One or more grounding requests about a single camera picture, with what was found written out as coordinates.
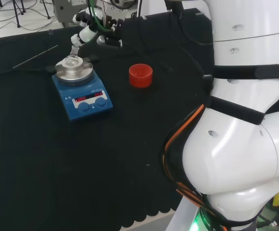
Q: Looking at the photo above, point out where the black tripod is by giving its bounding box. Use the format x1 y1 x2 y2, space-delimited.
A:
0 0 27 28

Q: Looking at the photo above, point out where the orange cable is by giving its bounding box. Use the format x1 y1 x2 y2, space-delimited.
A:
162 104 226 227

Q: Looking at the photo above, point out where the thin glass rod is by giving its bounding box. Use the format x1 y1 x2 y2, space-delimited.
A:
13 45 59 69

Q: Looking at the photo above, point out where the green cable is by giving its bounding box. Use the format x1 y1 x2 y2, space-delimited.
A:
87 0 111 33

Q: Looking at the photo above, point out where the black bench cloth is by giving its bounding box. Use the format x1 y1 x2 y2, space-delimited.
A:
0 7 214 229

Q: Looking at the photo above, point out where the clear round-bottom glass flask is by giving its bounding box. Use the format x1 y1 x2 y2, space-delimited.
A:
65 45 80 67

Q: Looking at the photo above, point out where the red ribbed plastic cup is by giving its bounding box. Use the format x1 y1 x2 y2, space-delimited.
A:
129 63 153 89

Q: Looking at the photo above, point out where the grey machine housing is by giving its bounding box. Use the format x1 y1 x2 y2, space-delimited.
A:
53 0 92 27

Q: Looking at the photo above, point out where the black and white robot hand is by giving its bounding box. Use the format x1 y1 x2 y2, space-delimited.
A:
71 8 125 51

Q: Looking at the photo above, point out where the heater with blue base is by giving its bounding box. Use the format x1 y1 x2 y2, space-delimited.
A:
45 55 114 121

